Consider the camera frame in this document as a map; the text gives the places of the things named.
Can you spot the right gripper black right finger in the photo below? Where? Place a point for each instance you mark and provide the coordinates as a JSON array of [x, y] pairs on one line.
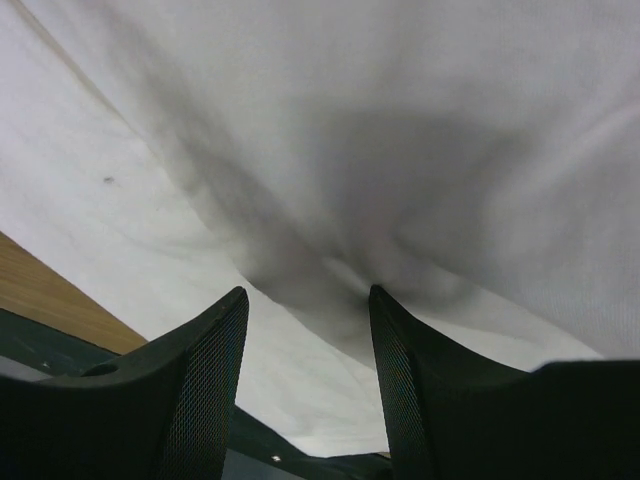
[[451, 413]]

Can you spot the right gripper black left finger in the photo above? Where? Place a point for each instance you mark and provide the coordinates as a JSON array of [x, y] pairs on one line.
[[162, 411]]

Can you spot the white t-shirt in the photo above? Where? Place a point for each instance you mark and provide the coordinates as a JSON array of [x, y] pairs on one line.
[[477, 159]]

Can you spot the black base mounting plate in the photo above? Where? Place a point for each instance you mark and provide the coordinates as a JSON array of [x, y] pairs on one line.
[[31, 350]]

